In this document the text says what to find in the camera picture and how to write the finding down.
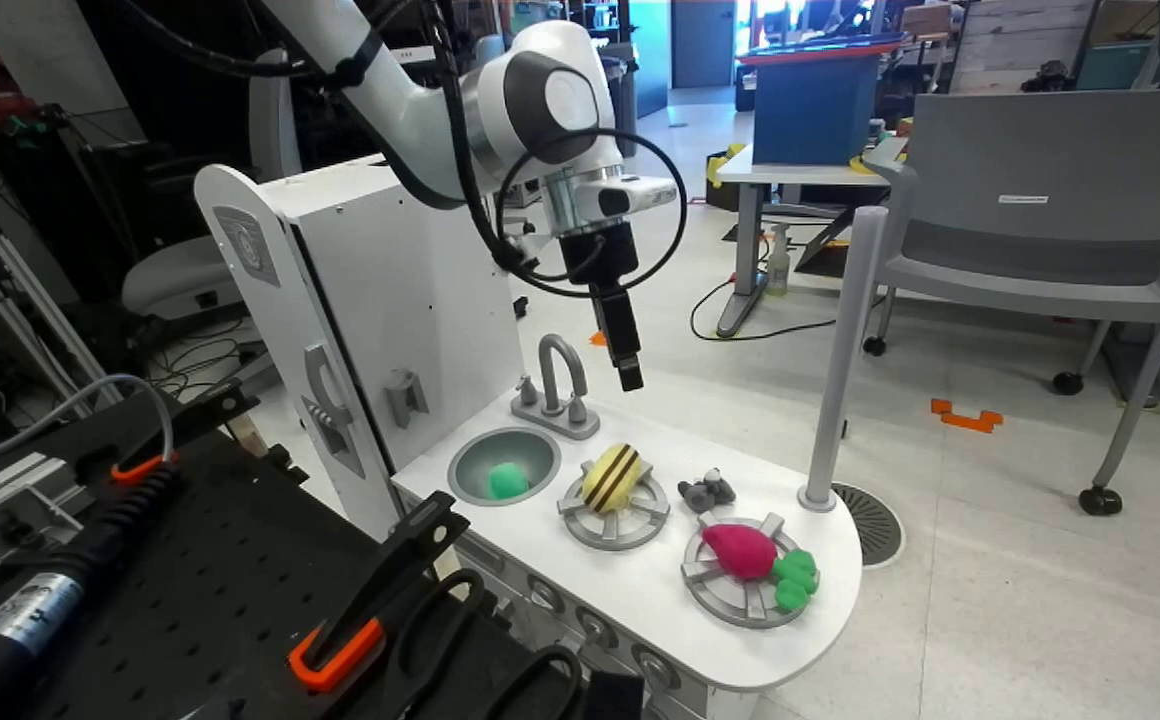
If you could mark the grey toy kitchen pole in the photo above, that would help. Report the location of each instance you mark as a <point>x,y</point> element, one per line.
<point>840,361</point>

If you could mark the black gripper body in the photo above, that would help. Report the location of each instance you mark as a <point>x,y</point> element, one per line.
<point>601,259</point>

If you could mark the grey-green toy sink basin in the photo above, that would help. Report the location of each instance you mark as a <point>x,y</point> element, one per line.
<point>477,461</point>

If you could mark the small green plush toy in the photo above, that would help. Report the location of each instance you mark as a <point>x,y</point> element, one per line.
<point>508,481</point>

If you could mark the grey metal-leg table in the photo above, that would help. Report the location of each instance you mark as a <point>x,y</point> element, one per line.
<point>751,241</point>

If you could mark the green bumpy plush toy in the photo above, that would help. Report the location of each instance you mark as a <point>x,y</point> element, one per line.
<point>796,580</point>

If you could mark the yellow black striped plush toy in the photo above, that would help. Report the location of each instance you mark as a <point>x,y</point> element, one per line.
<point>611,477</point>

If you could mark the white toy kitchen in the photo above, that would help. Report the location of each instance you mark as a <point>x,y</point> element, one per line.
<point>382,282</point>

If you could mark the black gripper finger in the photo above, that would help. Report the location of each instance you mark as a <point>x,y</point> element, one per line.
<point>628,334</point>
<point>611,326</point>

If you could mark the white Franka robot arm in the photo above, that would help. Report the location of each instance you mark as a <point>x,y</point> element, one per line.
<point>403,85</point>

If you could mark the grey plastic chair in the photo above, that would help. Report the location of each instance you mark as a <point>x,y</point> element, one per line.
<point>1044,172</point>

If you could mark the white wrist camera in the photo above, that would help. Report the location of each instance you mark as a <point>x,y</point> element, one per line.
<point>633,200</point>

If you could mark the black trash bin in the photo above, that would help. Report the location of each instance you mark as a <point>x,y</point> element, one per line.
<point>621,112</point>

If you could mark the small dark grey toy piece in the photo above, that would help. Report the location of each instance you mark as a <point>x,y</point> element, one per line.
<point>707,493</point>

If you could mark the grey toy sink faucet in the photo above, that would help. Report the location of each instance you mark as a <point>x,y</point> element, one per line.
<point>563,417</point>

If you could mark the black ribbed tool with label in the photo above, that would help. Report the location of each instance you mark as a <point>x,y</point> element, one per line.
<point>67,575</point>

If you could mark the white office chair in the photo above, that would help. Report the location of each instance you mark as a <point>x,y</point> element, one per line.
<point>266,135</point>

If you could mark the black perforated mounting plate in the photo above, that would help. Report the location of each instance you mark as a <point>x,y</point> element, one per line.
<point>222,575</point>

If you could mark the black clamp with orange grip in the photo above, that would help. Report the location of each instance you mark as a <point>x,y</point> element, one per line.
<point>382,587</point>

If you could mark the round floor outlet cover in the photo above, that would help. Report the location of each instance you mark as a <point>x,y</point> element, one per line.
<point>877,524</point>

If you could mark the grey toy stove burner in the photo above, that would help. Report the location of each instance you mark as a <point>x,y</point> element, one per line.
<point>605,533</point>
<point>721,600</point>

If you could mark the pink plush toy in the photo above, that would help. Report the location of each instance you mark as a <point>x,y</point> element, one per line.
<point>737,551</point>

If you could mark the clear bottle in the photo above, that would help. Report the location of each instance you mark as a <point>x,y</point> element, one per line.
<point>778,261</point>

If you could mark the blue storage bin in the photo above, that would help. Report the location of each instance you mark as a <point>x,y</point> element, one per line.
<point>814,107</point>

